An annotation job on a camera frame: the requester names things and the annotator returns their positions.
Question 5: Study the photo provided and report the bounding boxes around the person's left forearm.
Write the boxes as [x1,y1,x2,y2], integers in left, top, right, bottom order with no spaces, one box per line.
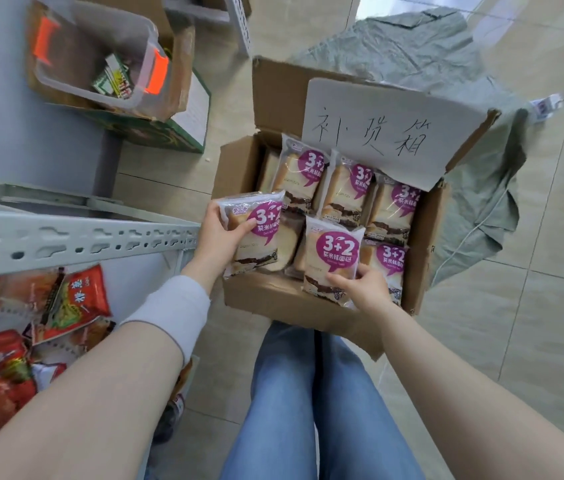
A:
[0,262,220,480]

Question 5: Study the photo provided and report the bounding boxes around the purple label sandwich bread packet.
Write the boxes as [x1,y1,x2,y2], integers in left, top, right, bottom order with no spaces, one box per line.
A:
[217,191,286,279]
[302,215,366,309]

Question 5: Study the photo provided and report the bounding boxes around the white wrist sleeve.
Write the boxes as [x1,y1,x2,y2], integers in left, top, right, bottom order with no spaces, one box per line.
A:
[119,275,212,366]

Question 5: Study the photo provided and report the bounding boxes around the pile of red snack packets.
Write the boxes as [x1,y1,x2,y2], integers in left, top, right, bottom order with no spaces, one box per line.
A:
[0,264,117,463]

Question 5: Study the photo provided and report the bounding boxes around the person's right forearm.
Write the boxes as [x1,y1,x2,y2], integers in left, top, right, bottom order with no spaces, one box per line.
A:
[369,300,564,480]

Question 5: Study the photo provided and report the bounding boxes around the clear bin with orange latches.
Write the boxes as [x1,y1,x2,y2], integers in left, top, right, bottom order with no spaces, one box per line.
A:
[28,0,171,111]

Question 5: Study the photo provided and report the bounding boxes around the white perforated metal shelf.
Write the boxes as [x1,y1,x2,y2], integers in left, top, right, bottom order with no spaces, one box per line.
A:
[0,171,201,281]

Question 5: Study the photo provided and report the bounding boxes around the person's blue jeans legs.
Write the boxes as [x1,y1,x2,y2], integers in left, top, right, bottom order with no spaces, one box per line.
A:
[218,321,426,480]

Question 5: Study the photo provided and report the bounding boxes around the white metal rack frame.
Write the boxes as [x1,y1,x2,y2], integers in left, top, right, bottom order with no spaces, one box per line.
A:
[161,0,253,59]

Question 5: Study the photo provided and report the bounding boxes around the green printed carton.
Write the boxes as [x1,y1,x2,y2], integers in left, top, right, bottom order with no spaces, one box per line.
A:
[81,69,212,154]

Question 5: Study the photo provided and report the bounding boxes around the small green snack packets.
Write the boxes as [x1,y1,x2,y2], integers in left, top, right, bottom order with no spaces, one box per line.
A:
[92,53,136,100]

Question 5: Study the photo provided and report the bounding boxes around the pile of bread packets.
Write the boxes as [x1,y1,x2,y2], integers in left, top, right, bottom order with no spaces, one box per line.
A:
[256,133,423,305]

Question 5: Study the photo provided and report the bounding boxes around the grey-green cloth sack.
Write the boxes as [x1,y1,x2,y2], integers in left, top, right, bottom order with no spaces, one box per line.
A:
[286,7,532,287]

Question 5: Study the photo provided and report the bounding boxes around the person's right hand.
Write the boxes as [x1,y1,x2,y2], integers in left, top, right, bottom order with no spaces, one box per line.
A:
[324,263,397,319]

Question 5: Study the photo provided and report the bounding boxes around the white power strip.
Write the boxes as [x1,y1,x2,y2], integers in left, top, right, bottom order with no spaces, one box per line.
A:
[529,93,563,123]

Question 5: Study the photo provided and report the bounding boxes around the person's left hand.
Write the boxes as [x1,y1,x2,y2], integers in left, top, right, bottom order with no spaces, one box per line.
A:
[181,201,258,296]

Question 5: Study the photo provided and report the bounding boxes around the white handwritten paper sign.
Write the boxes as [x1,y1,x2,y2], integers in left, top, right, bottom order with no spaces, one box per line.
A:
[301,77,489,192]

